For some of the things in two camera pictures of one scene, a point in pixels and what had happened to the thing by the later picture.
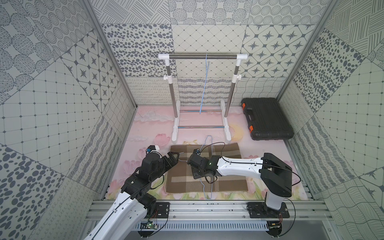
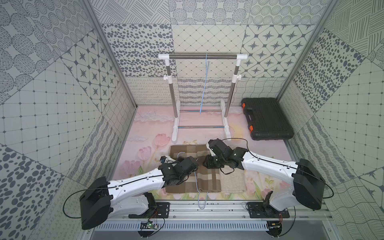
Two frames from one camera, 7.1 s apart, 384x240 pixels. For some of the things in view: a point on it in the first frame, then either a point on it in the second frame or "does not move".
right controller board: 275,228 does not move
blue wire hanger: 211,136 to 197,187
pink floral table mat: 158,127 does not move
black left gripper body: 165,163 to 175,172
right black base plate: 259,210 does not move
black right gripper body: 197,174 to 214,162
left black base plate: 162,210 does not move
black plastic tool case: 266,119 does not move
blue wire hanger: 207,65 does not move
